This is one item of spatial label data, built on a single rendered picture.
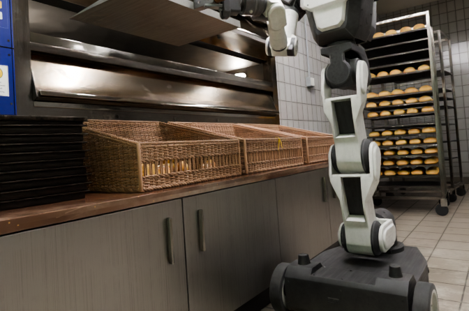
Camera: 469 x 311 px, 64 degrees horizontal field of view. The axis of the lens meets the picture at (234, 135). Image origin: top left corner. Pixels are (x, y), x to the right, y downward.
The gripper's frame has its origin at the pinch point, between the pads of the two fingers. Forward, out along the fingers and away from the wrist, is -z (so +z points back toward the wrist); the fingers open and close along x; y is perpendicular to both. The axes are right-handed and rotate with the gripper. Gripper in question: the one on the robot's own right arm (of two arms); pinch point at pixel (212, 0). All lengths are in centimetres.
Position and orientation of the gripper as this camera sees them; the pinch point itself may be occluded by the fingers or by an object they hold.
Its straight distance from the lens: 137.7
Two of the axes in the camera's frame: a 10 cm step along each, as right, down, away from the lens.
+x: -0.7, -10.0, 0.3
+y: 3.3, -0.5, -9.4
